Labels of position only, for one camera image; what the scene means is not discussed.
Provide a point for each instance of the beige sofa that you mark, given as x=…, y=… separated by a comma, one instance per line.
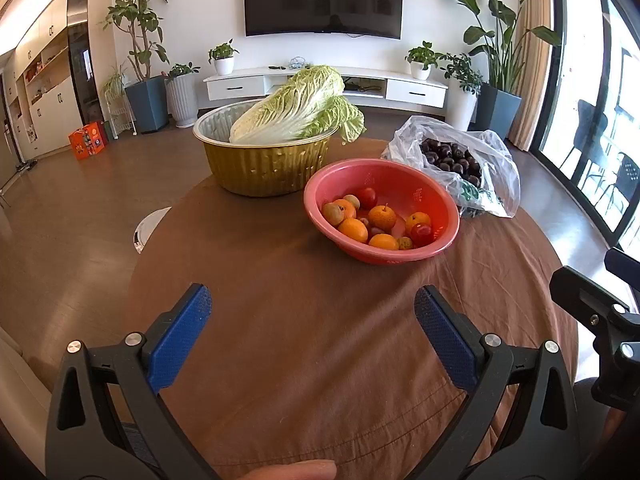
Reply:
x=20, y=385

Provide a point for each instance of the clear plastic bag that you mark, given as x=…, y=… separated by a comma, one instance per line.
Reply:
x=495, y=180

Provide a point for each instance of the glass sliding door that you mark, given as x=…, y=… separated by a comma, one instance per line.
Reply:
x=556, y=20

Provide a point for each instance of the person's left hand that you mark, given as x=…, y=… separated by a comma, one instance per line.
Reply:
x=295, y=471

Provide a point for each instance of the white television cabinet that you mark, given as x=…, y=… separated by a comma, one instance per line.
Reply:
x=240, y=87

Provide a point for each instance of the large-leaf plant in dark pot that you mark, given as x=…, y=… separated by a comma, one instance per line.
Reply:
x=497, y=110

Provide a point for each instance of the plant in white ribbed pot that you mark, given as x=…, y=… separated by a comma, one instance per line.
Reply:
x=182, y=100

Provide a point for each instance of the white wall cabinets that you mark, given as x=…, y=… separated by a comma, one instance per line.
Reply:
x=50, y=105

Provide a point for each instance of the brown tablecloth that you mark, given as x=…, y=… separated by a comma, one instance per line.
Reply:
x=300, y=310

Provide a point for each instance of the orange cardboard box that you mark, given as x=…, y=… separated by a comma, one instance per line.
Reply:
x=89, y=141

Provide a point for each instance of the golden foil basin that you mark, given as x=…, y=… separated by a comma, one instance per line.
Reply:
x=260, y=165

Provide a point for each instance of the black balcony chair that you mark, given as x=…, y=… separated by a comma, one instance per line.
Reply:
x=592, y=130
x=625, y=180

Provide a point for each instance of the small yellow-green fruit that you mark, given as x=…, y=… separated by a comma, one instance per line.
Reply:
x=330, y=212
x=405, y=243
x=351, y=201

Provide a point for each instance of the orange with stem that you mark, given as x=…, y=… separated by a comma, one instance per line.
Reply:
x=382, y=218

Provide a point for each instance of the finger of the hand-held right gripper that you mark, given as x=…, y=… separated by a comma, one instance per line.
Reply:
x=575, y=295
x=622, y=262

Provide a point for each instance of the tall plant in blue pot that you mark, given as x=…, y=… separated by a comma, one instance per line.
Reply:
x=146, y=107

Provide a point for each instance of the small brown fruit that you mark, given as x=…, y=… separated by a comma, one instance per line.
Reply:
x=363, y=221

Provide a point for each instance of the white round stool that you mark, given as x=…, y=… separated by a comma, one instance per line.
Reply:
x=147, y=227

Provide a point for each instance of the pile of dark chestnuts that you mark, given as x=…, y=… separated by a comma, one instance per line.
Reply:
x=450, y=157

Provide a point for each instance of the small plant in white pot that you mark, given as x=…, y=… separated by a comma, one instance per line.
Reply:
x=223, y=66
x=420, y=71

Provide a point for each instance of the plant in tall white pot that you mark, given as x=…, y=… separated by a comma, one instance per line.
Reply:
x=461, y=107

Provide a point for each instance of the red plastic basin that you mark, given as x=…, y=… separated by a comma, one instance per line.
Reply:
x=395, y=177

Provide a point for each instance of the person's right forearm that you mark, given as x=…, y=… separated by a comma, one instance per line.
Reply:
x=612, y=432

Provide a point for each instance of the beige curtain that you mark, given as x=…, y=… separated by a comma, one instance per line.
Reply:
x=532, y=75

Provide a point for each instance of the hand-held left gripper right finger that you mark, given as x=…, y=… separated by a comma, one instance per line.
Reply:
x=445, y=340

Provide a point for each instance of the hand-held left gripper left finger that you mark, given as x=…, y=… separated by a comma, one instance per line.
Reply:
x=180, y=340

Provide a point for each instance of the black refrigerator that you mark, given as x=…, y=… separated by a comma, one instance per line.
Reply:
x=82, y=85

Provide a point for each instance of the red tomato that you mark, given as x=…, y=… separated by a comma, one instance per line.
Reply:
x=421, y=235
x=366, y=197

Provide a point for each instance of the napa cabbage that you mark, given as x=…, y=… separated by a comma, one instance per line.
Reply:
x=295, y=105

